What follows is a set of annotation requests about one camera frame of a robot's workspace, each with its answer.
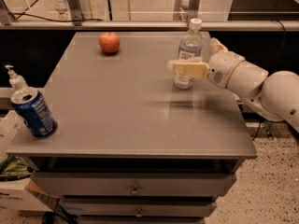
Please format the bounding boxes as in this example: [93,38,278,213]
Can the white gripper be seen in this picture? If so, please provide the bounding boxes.
[167,37,245,89]

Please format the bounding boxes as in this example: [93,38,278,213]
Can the blue label plastic bottle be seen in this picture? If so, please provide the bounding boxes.
[173,18,203,90]

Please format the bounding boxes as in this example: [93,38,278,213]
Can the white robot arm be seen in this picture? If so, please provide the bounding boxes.
[167,38,299,132]

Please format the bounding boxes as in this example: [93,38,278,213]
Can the white pump dispenser bottle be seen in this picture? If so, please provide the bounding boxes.
[6,64,27,90]

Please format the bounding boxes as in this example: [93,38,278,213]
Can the red apple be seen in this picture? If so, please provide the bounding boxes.
[99,32,120,54]

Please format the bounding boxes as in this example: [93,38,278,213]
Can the grey drawer cabinet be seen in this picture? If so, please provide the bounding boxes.
[8,32,256,224]

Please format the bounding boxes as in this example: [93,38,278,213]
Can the blue soda can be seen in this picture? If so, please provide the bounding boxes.
[10,87,57,137]

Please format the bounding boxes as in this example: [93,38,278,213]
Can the top grey drawer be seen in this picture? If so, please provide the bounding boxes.
[31,172,236,197]

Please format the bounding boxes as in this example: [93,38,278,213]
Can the grey drawer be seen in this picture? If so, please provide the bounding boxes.
[31,172,236,197]
[60,198,217,217]

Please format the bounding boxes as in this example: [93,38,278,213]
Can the middle grey drawer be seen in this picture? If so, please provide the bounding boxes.
[60,198,217,217]

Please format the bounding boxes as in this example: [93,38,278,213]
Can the green bag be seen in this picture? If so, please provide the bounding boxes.
[0,156,33,181]

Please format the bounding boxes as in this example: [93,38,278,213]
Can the white cardboard box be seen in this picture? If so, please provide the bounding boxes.
[0,110,55,212]

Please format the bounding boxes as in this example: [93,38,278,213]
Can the black cable on floor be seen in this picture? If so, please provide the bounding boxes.
[12,0,106,23]

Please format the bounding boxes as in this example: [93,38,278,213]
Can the metal railing frame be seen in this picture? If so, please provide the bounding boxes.
[0,0,299,32]

